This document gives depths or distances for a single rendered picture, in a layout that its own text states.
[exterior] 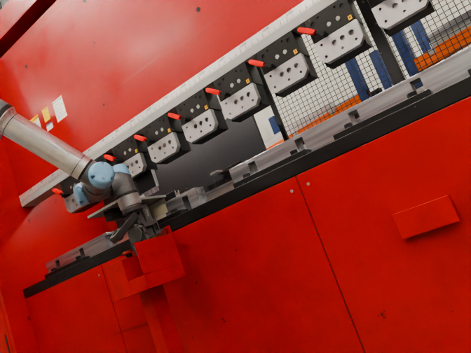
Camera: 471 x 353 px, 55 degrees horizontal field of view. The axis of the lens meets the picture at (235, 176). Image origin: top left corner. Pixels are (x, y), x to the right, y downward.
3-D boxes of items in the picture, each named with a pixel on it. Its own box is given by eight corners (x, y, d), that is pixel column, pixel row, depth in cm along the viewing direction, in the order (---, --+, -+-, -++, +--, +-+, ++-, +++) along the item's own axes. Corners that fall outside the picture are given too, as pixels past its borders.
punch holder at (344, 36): (322, 66, 143) (303, 21, 146) (331, 70, 150) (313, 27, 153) (365, 40, 135) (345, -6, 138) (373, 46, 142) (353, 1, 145)
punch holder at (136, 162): (121, 183, 194) (110, 148, 197) (135, 182, 201) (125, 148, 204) (144, 169, 186) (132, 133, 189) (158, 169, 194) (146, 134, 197)
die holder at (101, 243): (50, 281, 227) (45, 263, 228) (60, 279, 232) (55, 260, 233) (112, 252, 201) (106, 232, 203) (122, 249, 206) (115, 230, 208)
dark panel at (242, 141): (126, 257, 272) (106, 189, 280) (129, 256, 273) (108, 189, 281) (280, 188, 214) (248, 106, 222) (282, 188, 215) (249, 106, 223)
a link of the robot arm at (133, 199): (124, 195, 147) (111, 203, 152) (129, 207, 146) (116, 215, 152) (141, 190, 153) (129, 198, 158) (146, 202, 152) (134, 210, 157)
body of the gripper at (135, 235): (162, 234, 152) (149, 201, 153) (143, 241, 145) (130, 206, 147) (150, 240, 157) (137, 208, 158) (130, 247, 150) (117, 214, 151)
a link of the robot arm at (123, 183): (100, 174, 155) (123, 167, 159) (111, 203, 153) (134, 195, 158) (104, 167, 148) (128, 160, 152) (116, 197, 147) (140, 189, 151)
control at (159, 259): (115, 301, 151) (99, 251, 154) (152, 288, 163) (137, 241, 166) (148, 288, 139) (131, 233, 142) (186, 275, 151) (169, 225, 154)
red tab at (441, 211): (402, 239, 119) (392, 214, 121) (404, 238, 121) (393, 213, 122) (460, 220, 112) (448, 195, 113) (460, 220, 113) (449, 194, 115)
